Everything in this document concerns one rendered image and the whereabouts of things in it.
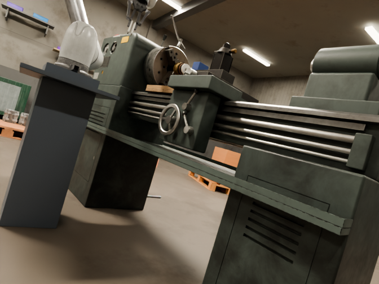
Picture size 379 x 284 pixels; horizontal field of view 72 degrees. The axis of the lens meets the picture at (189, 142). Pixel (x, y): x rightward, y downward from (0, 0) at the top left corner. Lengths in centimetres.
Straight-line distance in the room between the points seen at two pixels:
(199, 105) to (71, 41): 74
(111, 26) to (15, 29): 239
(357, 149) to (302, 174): 17
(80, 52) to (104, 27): 702
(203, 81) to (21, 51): 719
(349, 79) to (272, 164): 41
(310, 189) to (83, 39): 124
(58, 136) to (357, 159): 126
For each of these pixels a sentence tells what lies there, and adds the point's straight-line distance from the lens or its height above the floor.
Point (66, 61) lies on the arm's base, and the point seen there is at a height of 84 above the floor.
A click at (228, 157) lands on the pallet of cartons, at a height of 55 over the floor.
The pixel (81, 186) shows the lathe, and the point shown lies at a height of 10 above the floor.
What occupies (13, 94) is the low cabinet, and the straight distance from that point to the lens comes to 610.
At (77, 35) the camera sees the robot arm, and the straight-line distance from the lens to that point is 153.
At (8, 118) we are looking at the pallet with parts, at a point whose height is 20.
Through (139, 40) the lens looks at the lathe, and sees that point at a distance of 197.
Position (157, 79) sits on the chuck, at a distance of 184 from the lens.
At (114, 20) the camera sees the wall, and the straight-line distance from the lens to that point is 866.
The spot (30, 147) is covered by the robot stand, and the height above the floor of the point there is 39.
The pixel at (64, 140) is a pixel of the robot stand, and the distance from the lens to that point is 146.
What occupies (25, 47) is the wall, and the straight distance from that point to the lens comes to 811.
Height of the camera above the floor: 64
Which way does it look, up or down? level
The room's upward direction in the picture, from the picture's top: 17 degrees clockwise
